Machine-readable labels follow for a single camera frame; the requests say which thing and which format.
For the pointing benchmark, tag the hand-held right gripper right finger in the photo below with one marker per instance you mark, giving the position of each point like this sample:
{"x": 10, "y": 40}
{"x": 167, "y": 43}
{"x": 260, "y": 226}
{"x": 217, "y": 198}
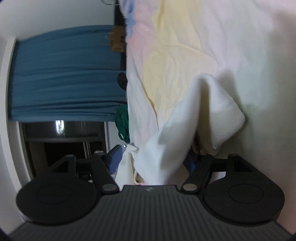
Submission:
{"x": 190, "y": 162}

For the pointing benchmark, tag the pastel tie-dye bed blanket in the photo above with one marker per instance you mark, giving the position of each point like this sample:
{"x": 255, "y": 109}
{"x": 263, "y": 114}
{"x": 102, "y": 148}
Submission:
{"x": 196, "y": 46}

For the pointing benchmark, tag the white pants with striped tape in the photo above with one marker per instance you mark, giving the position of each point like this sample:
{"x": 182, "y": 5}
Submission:
{"x": 175, "y": 143}

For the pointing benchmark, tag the dark garment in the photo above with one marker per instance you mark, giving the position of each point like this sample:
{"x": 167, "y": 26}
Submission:
{"x": 122, "y": 81}

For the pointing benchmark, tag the blue curtain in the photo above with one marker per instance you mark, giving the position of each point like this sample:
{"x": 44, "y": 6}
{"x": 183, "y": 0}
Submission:
{"x": 64, "y": 74}

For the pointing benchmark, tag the dark window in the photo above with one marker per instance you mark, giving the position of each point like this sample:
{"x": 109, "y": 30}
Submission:
{"x": 69, "y": 148}

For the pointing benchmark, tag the green garment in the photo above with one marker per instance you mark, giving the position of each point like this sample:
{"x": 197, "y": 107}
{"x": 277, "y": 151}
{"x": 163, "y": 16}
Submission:
{"x": 122, "y": 122}

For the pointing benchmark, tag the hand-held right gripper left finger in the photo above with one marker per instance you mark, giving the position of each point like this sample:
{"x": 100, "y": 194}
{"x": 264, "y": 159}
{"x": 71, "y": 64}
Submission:
{"x": 114, "y": 157}

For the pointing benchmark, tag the brown paper bag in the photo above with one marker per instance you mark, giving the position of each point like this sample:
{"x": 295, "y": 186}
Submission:
{"x": 118, "y": 39}

